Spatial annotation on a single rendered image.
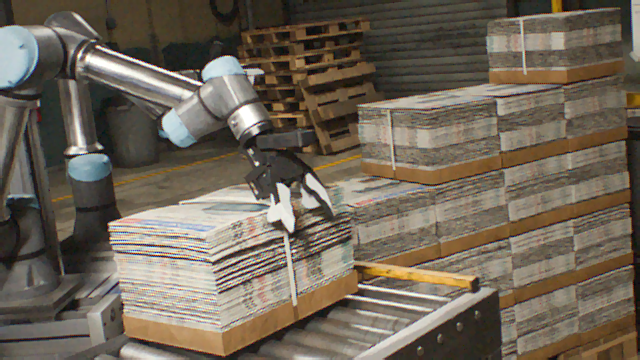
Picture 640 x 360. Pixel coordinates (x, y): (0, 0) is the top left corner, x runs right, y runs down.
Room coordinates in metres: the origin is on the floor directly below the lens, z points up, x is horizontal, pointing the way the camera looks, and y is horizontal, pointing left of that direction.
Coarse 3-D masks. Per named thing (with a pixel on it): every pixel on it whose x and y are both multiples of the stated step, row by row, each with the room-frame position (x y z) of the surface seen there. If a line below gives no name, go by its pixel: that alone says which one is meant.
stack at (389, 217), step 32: (544, 160) 2.84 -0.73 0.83; (352, 192) 2.64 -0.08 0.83; (384, 192) 2.58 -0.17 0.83; (416, 192) 2.55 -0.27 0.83; (448, 192) 2.62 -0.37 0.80; (480, 192) 2.69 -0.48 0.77; (512, 192) 2.76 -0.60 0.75; (544, 192) 2.83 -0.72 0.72; (352, 224) 2.43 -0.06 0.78; (384, 224) 2.50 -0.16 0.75; (416, 224) 2.56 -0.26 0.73; (448, 224) 2.61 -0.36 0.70; (480, 224) 2.68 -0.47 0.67; (352, 256) 2.43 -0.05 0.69; (384, 256) 2.49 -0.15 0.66; (448, 256) 2.62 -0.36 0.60; (480, 256) 2.67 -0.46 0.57; (512, 256) 2.75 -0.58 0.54; (544, 256) 2.82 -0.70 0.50; (416, 288) 2.53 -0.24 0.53; (448, 288) 2.60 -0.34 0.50; (512, 288) 2.74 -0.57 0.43; (512, 320) 2.73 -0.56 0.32; (544, 320) 2.80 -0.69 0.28; (576, 320) 2.88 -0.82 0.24; (512, 352) 2.73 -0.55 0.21; (576, 352) 2.87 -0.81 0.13
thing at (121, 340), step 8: (120, 336) 1.63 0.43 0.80; (128, 336) 1.63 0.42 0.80; (104, 344) 1.60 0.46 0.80; (112, 344) 1.59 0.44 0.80; (120, 344) 1.59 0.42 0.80; (144, 344) 1.63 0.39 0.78; (80, 352) 1.57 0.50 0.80; (88, 352) 1.56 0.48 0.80; (96, 352) 1.56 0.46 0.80; (104, 352) 1.56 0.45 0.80; (112, 352) 1.57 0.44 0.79
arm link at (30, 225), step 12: (12, 204) 1.92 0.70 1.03; (24, 204) 1.93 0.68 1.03; (36, 204) 1.97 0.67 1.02; (12, 216) 1.90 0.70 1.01; (24, 216) 1.93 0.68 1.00; (36, 216) 1.96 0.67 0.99; (24, 228) 1.91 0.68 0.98; (36, 228) 1.95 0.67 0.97; (24, 240) 1.92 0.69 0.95; (36, 240) 1.95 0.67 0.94; (12, 252) 1.92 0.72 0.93; (24, 252) 1.92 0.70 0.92
